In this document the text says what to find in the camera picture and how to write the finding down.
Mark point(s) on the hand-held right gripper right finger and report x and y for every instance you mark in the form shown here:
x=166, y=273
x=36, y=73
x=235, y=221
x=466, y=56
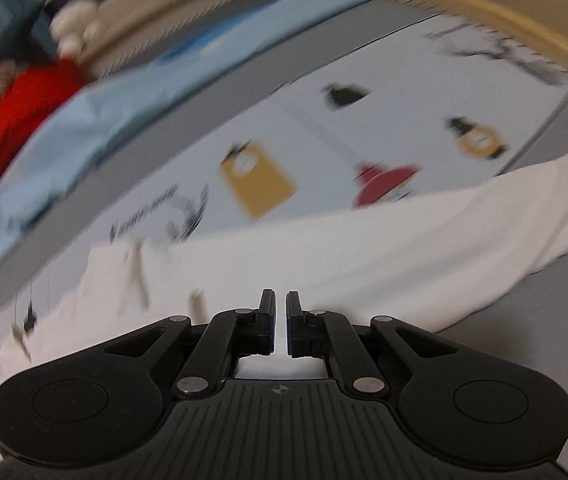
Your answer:
x=293, y=325

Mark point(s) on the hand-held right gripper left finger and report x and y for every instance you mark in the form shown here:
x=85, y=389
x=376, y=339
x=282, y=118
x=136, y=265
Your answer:
x=266, y=322

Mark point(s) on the white shirt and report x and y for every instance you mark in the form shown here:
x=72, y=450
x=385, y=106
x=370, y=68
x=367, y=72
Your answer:
x=364, y=260

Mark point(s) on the light blue sheet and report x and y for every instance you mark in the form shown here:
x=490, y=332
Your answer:
x=114, y=110

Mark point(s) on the deer printed bed sheet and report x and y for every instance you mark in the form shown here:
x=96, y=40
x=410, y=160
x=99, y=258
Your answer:
x=389, y=60

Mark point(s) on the red blanket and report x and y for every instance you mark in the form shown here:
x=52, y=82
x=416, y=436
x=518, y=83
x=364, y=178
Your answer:
x=19, y=120

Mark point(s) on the white plush toy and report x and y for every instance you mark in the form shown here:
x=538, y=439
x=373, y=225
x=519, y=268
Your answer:
x=75, y=25

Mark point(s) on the wooden bed frame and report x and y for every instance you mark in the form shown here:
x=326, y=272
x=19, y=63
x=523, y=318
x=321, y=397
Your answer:
x=514, y=5

